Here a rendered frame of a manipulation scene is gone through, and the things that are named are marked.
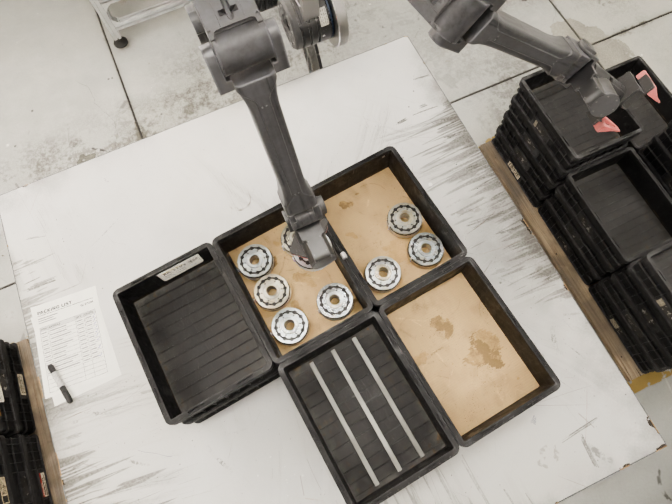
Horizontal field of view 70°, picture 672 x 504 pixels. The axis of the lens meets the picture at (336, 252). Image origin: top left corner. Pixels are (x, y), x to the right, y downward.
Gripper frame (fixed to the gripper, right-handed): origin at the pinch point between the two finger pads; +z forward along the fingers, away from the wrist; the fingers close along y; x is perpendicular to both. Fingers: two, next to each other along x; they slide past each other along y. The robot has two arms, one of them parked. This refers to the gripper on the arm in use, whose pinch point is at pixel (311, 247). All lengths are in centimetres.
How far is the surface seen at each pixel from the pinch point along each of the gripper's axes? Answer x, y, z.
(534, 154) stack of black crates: -68, 82, 66
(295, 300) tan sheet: 2.9, -10.7, 21.0
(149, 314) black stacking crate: 42, -26, 22
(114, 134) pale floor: 135, 64, 111
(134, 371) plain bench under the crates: 46, -43, 34
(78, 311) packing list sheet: 70, -30, 36
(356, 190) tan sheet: -5.1, 27.6, 22.0
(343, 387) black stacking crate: -16.9, -30.2, 19.9
